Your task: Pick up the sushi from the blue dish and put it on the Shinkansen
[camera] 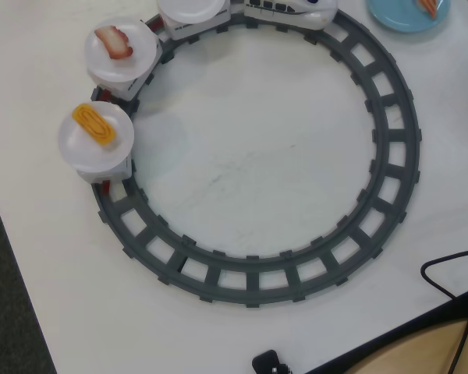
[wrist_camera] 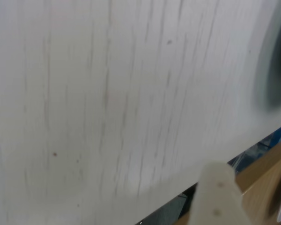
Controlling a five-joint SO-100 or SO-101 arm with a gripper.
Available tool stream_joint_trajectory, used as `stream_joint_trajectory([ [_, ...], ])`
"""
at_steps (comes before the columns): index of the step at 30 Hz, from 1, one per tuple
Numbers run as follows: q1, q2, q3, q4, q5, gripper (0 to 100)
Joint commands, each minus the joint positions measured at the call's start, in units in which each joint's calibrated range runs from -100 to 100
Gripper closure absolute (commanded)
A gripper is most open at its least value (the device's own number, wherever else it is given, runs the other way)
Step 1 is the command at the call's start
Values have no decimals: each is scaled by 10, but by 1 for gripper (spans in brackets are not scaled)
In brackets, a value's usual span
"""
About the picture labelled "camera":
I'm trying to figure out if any orange striped toy sushi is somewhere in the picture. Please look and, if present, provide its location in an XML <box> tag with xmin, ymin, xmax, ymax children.
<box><xmin>415</xmin><ymin>0</ymin><xmax>444</xmax><ymax>19</ymax></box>

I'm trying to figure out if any yellow tamago toy sushi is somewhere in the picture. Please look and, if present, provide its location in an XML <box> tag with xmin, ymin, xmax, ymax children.
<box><xmin>72</xmin><ymin>103</ymin><xmax>119</xmax><ymax>151</ymax></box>

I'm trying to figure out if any white Shinkansen toy locomotive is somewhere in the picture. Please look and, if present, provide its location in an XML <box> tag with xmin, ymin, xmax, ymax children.
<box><xmin>243</xmin><ymin>0</ymin><xmax>339</xmax><ymax>30</ymax></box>

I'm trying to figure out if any red and white toy sushi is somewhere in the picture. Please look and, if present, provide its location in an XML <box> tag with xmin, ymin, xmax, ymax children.
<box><xmin>94</xmin><ymin>25</ymin><xmax>136</xmax><ymax>62</ymax></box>

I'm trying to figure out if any light blue round dish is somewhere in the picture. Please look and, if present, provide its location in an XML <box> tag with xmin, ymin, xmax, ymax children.
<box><xmin>366</xmin><ymin>0</ymin><xmax>452</xmax><ymax>32</ymax></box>

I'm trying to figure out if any white round plate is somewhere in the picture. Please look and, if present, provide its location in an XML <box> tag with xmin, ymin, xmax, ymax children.
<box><xmin>157</xmin><ymin>0</ymin><xmax>224</xmax><ymax>25</ymax></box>
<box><xmin>84</xmin><ymin>16</ymin><xmax>159</xmax><ymax>83</ymax></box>
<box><xmin>58</xmin><ymin>101</ymin><xmax>136</xmax><ymax>173</ymax></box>

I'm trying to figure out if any gray circular toy train track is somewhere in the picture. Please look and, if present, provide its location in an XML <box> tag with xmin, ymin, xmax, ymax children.
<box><xmin>91</xmin><ymin>7</ymin><xmax>423</xmax><ymax>309</ymax></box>

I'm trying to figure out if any black power adapter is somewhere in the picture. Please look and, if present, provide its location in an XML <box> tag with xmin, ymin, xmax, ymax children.
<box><xmin>252</xmin><ymin>350</ymin><xmax>293</xmax><ymax>374</ymax></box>

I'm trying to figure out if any light wooden furniture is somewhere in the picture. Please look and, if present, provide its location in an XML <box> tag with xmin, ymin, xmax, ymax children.
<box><xmin>335</xmin><ymin>315</ymin><xmax>468</xmax><ymax>374</ymax></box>

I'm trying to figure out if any thick black cable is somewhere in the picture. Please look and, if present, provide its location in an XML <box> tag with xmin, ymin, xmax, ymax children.
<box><xmin>420</xmin><ymin>247</ymin><xmax>468</xmax><ymax>374</ymax></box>

